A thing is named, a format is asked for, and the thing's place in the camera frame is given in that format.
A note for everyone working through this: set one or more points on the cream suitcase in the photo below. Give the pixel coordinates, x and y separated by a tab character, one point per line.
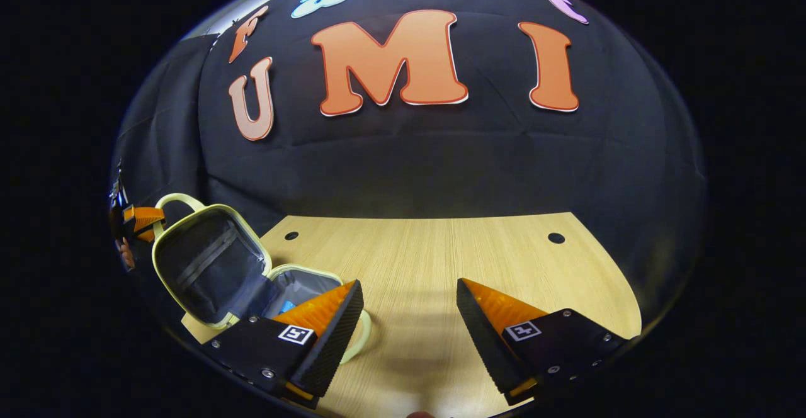
208	267

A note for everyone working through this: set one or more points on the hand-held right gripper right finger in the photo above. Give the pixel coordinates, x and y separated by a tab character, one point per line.
485	342

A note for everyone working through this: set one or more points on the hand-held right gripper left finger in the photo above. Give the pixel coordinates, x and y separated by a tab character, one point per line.
330	342

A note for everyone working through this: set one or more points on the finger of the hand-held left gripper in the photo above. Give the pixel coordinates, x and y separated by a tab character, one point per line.
145	218
126	254

